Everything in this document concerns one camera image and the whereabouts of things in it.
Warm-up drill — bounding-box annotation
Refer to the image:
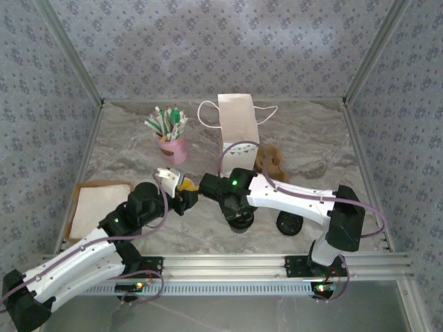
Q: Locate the black lidded coffee cup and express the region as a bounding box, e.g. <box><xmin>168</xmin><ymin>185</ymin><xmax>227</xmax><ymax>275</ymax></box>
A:
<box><xmin>226</xmin><ymin>212</ymin><xmax>256</xmax><ymax>235</ymax></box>

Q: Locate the white printed paper bag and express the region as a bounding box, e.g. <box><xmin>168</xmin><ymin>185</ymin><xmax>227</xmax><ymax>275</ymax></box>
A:
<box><xmin>197</xmin><ymin>93</ymin><xmax>279</xmax><ymax>177</ymax></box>

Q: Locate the pink holder cup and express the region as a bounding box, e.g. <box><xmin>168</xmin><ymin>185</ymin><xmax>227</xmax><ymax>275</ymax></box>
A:
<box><xmin>158</xmin><ymin>134</ymin><xmax>190</xmax><ymax>166</ymax></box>

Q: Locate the black cup lid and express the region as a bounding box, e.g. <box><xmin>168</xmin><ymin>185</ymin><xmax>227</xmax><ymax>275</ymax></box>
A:
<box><xmin>275</xmin><ymin>210</ymin><xmax>305</xmax><ymax>239</ymax></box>

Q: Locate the white napkin stack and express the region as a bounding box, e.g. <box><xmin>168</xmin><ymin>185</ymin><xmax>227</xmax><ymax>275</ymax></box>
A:
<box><xmin>71</xmin><ymin>185</ymin><xmax>132</xmax><ymax>239</ymax></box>

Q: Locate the white napkin on tray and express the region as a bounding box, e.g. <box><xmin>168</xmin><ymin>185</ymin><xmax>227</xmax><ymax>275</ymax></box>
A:
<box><xmin>64</xmin><ymin>181</ymin><xmax>136</xmax><ymax>242</ymax></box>

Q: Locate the small LED circuit board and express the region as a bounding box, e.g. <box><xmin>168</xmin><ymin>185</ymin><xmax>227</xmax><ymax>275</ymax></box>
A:
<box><xmin>313</xmin><ymin>282</ymin><xmax>338</xmax><ymax>294</ymax></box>
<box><xmin>116</xmin><ymin>282</ymin><xmax>146</xmax><ymax>294</ymax></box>

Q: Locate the grey metal panel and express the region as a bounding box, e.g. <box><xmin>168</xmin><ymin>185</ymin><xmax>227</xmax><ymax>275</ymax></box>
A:
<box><xmin>41</xmin><ymin>280</ymin><xmax>413</xmax><ymax>332</ymax></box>

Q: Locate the aluminium mounting rail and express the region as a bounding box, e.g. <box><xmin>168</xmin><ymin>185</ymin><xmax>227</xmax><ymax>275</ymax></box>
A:
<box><xmin>37</xmin><ymin>251</ymin><xmax>415</xmax><ymax>282</ymax></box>

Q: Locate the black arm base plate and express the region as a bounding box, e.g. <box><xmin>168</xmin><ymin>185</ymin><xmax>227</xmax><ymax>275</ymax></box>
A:
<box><xmin>284</xmin><ymin>255</ymin><xmax>349</xmax><ymax>279</ymax></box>
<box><xmin>129</xmin><ymin>256</ymin><xmax>164</xmax><ymax>279</ymax></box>

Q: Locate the aluminium side rail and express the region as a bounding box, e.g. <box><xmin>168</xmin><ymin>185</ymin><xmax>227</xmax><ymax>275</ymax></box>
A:
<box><xmin>53</xmin><ymin>102</ymin><xmax>107</xmax><ymax>255</ymax></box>
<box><xmin>342</xmin><ymin>102</ymin><xmax>395</xmax><ymax>253</ymax></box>

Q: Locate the grey slotted cable duct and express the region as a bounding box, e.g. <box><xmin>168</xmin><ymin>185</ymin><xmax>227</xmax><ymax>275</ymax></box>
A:
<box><xmin>81</xmin><ymin>280</ymin><xmax>319</xmax><ymax>297</ymax></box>

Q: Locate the aluminium back rail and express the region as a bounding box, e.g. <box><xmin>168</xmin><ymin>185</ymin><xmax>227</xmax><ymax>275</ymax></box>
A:
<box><xmin>102</xmin><ymin>96</ymin><xmax>347</xmax><ymax>104</ymax></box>

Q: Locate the aluminium frame post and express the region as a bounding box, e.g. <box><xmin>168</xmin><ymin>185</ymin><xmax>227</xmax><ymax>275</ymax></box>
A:
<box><xmin>341</xmin><ymin>0</ymin><xmax>413</xmax><ymax>104</ymax></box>
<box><xmin>34</xmin><ymin>0</ymin><xmax>107</xmax><ymax>107</ymax></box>

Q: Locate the aluminium frame leg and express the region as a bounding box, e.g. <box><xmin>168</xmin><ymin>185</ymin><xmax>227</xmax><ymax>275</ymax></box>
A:
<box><xmin>396</xmin><ymin>276</ymin><xmax>428</xmax><ymax>332</ymax></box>

